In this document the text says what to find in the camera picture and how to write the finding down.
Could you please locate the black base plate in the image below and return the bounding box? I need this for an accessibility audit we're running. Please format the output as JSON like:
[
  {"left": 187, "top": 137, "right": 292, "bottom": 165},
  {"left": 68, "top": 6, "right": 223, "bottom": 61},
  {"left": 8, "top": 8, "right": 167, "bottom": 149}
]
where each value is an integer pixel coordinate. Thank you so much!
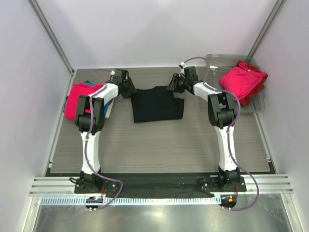
[{"left": 69, "top": 173, "right": 247, "bottom": 199}]

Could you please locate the slotted cable duct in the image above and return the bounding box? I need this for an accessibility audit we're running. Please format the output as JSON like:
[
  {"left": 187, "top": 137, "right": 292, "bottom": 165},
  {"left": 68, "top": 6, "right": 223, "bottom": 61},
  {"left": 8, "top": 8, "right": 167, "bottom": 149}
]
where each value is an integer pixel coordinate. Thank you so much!
[{"left": 41, "top": 196, "right": 221, "bottom": 206}]

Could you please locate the red t shirt in bin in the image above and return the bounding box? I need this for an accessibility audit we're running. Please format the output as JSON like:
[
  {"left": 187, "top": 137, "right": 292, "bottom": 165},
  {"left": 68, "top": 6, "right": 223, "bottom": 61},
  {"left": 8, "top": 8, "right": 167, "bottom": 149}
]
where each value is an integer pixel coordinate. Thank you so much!
[{"left": 236, "top": 61, "right": 268, "bottom": 106}]

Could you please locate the black t shirt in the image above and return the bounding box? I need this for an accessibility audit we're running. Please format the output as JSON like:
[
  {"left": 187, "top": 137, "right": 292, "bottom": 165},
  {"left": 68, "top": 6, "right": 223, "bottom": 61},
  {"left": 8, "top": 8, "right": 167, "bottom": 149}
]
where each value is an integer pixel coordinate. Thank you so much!
[{"left": 130, "top": 86, "right": 184, "bottom": 123}]

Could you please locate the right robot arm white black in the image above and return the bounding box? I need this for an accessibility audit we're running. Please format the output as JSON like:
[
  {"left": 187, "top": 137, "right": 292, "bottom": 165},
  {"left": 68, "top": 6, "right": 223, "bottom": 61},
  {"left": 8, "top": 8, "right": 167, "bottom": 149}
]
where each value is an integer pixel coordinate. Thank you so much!
[{"left": 167, "top": 64, "right": 241, "bottom": 191}]

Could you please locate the aluminium rail front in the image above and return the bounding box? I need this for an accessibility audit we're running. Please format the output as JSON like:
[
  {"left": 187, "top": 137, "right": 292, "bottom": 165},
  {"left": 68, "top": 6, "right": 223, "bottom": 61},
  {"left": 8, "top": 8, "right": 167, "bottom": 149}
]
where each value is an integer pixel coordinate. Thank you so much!
[{"left": 30, "top": 174, "right": 293, "bottom": 197}]

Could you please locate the pink t shirt in bin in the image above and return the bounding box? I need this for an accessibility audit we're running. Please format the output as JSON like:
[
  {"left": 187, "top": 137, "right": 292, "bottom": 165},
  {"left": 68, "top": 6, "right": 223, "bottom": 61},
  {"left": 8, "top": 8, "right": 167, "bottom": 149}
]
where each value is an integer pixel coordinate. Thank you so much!
[{"left": 219, "top": 62, "right": 268, "bottom": 106}]

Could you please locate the right aluminium frame post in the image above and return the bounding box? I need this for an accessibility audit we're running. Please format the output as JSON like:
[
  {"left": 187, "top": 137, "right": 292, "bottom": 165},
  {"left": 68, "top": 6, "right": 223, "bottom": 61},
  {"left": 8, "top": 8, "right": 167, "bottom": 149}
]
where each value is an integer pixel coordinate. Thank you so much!
[{"left": 247, "top": 0, "right": 286, "bottom": 58}]

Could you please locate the aluminium frame post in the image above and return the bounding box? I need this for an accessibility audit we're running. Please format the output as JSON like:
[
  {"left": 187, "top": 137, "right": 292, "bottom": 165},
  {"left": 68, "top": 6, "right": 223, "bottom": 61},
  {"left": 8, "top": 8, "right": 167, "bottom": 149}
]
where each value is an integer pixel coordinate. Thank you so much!
[
  {"left": 247, "top": 0, "right": 286, "bottom": 58},
  {"left": 27, "top": 0, "right": 74, "bottom": 74}
]

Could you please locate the left aluminium frame post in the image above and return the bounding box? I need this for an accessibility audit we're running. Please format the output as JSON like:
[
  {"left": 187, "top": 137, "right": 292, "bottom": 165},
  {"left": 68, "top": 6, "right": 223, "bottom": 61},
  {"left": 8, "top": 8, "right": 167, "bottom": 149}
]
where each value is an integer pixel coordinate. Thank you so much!
[{"left": 27, "top": 0, "right": 74, "bottom": 74}]

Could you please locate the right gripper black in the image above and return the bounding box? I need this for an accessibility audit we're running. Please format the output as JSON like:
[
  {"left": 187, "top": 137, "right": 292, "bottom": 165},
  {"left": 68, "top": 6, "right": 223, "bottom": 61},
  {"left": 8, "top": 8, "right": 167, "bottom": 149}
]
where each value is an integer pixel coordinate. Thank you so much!
[{"left": 166, "top": 74, "right": 188, "bottom": 94}]

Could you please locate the clear plastic bin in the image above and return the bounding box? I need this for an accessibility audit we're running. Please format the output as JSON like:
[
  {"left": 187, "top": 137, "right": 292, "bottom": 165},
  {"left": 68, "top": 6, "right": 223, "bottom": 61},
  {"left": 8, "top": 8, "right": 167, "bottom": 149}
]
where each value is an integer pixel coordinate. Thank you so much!
[{"left": 205, "top": 54, "right": 265, "bottom": 114}]

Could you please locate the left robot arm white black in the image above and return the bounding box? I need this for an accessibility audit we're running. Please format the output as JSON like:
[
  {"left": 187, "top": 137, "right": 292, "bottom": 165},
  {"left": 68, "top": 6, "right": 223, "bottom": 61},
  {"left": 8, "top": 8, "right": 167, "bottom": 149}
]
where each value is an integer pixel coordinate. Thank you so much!
[{"left": 74, "top": 69, "right": 137, "bottom": 193}]

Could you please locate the folded pink t shirt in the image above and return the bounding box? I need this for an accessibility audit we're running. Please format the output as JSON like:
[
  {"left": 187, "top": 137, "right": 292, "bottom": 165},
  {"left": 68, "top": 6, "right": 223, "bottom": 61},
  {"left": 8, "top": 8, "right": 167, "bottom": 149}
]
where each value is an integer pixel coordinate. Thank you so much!
[{"left": 64, "top": 83, "right": 103, "bottom": 121}]

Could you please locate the folded white t shirt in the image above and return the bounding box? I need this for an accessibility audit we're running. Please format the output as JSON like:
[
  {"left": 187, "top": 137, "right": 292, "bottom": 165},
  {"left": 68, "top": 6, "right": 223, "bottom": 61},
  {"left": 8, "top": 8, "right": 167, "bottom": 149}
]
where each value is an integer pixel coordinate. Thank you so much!
[{"left": 104, "top": 100, "right": 114, "bottom": 118}]

